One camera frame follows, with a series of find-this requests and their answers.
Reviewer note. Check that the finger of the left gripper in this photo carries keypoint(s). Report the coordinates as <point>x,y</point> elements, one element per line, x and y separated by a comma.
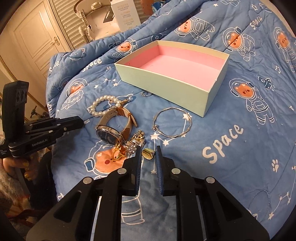
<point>64,125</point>

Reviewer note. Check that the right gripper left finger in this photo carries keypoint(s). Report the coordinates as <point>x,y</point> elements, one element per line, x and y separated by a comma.
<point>92,209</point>

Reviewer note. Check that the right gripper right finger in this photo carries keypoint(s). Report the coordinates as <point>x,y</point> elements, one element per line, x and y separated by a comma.
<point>205,209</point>

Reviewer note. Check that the rose gold wrist watch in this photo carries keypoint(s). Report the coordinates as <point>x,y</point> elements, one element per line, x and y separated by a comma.
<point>109,134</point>

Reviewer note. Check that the gold charm jewelry piece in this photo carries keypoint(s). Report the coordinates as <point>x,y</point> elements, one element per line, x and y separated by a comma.
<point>118,152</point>

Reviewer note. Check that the small gold ear stud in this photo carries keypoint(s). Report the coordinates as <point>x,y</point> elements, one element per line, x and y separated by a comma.
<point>148,153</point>

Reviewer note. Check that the thin silver bangle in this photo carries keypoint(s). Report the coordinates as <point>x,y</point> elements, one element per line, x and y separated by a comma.
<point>172,122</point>

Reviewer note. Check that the gray fuzzy sleeve forearm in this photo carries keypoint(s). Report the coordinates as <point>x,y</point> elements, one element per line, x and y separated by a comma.
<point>13,199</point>

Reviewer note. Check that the left hand gold nails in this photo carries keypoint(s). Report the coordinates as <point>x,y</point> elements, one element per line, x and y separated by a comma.
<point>30,164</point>

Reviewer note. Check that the kids ride-on scooter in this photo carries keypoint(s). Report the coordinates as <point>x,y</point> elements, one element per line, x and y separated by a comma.
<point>37,116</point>

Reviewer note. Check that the blue space print quilt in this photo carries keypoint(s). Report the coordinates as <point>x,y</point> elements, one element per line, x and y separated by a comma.
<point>246,140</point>

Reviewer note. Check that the white panel door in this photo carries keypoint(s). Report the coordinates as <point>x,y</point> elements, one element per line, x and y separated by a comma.
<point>28,41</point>

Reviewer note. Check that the white louvered closet door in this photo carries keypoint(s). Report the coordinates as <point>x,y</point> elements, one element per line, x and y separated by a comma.
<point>68,22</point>

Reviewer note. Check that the white baby high chair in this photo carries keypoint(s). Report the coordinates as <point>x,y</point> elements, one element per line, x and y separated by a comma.
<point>98,18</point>

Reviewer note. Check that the tall white cardboard box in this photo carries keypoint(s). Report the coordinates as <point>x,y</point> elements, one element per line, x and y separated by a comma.
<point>125,13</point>

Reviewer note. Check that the mint box pink interior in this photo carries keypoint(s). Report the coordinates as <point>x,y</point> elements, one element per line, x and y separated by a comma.
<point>185,74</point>

